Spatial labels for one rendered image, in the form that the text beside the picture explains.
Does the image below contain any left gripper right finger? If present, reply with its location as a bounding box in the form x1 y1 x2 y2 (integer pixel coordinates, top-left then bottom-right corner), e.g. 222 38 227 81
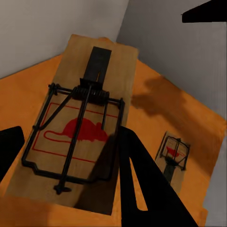
119 126 197 227

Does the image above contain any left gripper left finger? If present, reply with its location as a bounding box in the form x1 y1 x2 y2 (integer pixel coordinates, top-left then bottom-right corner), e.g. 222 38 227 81
0 126 25 182

